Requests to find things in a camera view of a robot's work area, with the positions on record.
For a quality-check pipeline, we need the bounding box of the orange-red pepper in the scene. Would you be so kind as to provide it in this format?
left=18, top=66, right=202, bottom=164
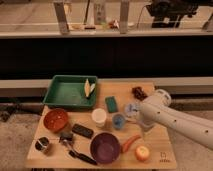
left=121, top=135, right=141, bottom=153

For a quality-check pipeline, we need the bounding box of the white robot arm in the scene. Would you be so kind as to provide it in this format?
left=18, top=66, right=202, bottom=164
left=139, top=89, right=213, bottom=150

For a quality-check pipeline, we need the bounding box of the purple bowl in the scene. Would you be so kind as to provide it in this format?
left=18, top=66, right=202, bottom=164
left=90, top=132, right=121, bottom=164

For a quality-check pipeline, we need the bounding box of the red-orange bowl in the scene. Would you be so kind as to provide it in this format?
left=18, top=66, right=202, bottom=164
left=43, top=108, right=68, bottom=133

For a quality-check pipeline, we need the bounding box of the red-yellow apple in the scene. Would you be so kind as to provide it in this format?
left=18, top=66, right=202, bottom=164
left=135, top=145, right=150, bottom=162

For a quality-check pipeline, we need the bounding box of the blue cup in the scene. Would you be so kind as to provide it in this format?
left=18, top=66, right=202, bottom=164
left=112, top=114, right=126, bottom=130

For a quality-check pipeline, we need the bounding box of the green sponge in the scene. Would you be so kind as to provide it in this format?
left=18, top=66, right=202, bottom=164
left=105, top=96, right=118, bottom=113

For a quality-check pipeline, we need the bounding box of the white cup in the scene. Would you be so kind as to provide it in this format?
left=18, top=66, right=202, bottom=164
left=91, top=108, right=107, bottom=128

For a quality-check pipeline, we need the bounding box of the black rectangular block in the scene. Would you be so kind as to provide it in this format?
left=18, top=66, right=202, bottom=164
left=72, top=124, right=94, bottom=139

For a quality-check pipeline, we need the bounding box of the small dark metal object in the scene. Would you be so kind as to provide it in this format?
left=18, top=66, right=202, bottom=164
left=59, top=132, right=74, bottom=146

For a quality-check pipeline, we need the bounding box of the green plastic tray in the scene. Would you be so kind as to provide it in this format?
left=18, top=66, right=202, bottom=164
left=43, top=75, right=98, bottom=109

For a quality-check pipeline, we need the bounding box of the black machine in background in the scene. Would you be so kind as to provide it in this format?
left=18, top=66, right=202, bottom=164
left=146, top=0, right=199, bottom=28

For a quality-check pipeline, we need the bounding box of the black handled utensil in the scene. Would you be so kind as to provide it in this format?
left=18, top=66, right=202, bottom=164
left=68, top=150, right=97, bottom=165

